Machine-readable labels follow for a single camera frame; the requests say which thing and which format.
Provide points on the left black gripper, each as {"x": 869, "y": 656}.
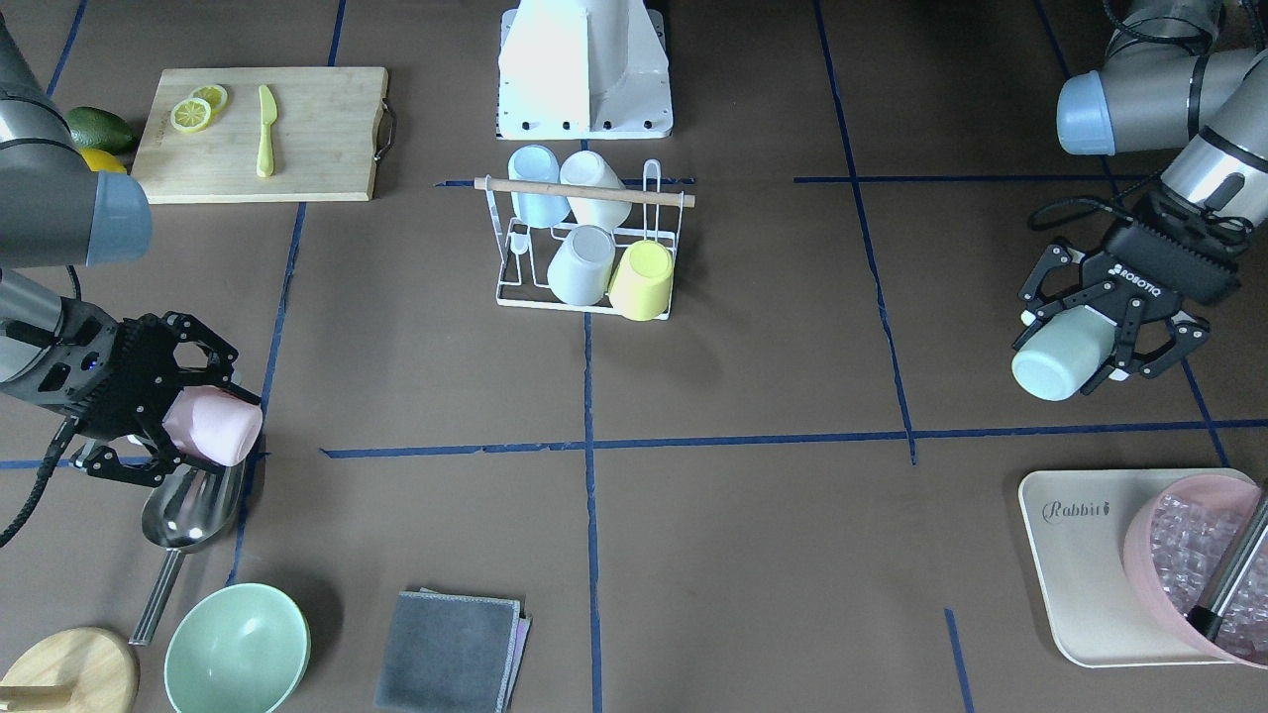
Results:
{"x": 1131, "y": 281}

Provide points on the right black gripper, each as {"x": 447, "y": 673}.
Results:
{"x": 149, "y": 349}

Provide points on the pink plastic cup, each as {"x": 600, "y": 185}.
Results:
{"x": 206, "y": 422}

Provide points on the green plastic cup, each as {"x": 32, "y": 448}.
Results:
{"x": 1064, "y": 354}

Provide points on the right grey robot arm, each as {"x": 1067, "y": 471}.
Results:
{"x": 56, "y": 212}

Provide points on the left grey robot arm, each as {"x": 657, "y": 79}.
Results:
{"x": 1164, "y": 85}

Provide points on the grey plastic cup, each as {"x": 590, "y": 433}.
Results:
{"x": 579, "y": 272}

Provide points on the yellow plastic cup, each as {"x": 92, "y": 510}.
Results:
{"x": 640, "y": 289}

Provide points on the metal scoop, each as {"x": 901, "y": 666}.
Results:
{"x": 182, "y": 516}

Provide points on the beige plastic tray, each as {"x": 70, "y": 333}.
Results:
{"x": 1077, "y": 525}

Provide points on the yellow lemon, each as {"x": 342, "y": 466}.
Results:
{"x": 102, "y": 161}

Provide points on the pink bowl with ice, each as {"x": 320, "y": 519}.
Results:
{"x": 1172, "y": 549}

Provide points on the yellow plastic knife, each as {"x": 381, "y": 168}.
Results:
{"x": 268, "y": 115}

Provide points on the green avocado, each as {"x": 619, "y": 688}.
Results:
{"x": 98, "y": 129}

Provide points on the green ceramic bowl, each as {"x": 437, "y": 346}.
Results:
{"x": 244, "y": 648}

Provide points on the lemon slice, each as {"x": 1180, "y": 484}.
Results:
{"x": 191, "y": 115}
{"x": 215, "y": 95}

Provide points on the wooden cutting board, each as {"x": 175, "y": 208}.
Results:
{"x": 325, "y": 141}

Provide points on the grey folded cloth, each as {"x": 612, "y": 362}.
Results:
{"x": 451, "y": 653}

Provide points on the white wire cup rack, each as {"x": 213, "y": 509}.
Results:
{"x": 526, "y": 251}

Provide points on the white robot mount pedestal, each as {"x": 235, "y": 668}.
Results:
{"x": 583, "y": 70}

